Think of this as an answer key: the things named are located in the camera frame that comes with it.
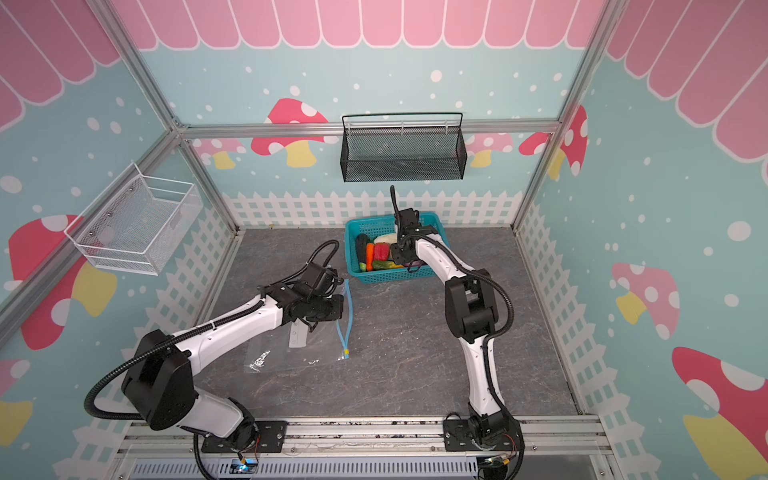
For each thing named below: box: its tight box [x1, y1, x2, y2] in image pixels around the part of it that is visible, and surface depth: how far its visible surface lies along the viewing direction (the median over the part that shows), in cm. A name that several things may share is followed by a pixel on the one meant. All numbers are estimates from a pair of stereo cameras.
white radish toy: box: [374, 233, 398, 245], surface depth 114 cm
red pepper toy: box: [374, 242, 390, 261], surface depth 108 cm
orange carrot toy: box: [366, 243, 375, 272], surface depth 108 cm
